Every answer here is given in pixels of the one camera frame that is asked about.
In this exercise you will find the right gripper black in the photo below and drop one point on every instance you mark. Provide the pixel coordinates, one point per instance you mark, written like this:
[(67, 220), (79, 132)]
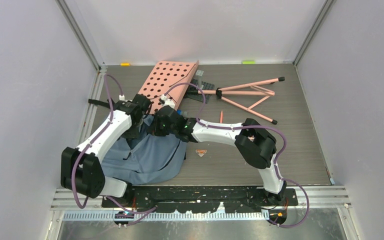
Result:
[(157, 130)]

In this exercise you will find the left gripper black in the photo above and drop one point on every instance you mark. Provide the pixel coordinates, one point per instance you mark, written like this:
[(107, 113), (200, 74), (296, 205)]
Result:
[(131, 135)]

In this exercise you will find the blue fabric backpack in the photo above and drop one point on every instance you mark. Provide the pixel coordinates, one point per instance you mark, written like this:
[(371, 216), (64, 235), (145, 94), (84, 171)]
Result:
[(145, 160)]

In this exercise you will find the small orange triangle wrapper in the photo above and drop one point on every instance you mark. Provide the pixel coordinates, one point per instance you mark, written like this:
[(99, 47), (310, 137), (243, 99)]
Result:
[(201, 152)]

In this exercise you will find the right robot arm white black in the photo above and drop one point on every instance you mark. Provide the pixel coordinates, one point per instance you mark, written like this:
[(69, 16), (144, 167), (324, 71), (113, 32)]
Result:
[(254, 142)]

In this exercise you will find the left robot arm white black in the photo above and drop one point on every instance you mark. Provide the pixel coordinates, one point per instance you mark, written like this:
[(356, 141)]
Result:
[(81, 170)]

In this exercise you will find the dark grey lego baseplate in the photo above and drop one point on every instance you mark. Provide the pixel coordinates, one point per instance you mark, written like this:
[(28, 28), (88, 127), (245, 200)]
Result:
[(194, 94)]

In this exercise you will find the pink perforated stand board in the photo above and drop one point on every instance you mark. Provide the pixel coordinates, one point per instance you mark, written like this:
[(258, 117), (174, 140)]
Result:
[(171, 77)]

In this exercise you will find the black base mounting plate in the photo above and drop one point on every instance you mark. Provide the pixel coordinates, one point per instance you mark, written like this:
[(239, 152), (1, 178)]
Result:
[(202, 199)]

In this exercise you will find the pink folding stand legs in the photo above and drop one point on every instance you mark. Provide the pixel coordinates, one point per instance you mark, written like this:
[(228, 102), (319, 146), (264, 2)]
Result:
[(253, 89)]

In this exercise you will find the green tape marker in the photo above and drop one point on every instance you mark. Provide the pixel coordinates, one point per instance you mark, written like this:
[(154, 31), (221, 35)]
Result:
[(248, 62)]

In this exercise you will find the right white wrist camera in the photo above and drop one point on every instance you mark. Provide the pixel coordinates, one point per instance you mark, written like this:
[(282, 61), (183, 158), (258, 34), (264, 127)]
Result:
[(165, 101)]

